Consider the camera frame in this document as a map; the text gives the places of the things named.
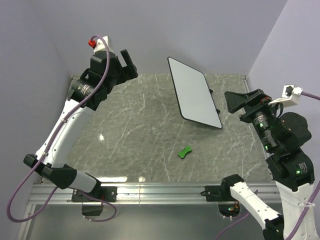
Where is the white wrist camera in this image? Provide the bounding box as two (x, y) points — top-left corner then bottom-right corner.
(88, 35), (113, 53)
(268, 84), (303, 108)

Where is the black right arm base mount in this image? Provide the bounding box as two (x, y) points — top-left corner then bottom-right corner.
(200, 185), (241, 220)

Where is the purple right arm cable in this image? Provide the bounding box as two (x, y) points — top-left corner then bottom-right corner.
(214, 91), (320, 240)

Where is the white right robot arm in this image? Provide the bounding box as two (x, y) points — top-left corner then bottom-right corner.
(220, 85), (320, 240)

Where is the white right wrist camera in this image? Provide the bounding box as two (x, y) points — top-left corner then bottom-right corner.
(268, 84), (303, 108)

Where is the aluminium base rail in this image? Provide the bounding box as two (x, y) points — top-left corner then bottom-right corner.
(14, 182), (288, 240)

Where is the black framed whiteboard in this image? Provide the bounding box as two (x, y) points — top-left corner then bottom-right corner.
(167, 57), (223, 129)

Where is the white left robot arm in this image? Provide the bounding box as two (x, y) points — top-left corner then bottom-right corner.
(23, 49), (138, 201)

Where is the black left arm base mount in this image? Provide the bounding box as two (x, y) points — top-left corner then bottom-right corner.
(71, 186), (118, 222)

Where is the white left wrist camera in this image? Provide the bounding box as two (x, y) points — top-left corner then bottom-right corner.
(88, 35), (113, 53)

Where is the green whiteboard eraser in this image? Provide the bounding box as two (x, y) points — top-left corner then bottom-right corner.
(177, 145), (193, 159)

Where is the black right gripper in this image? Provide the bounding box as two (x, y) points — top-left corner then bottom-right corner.
(223, 85), (280, 150)

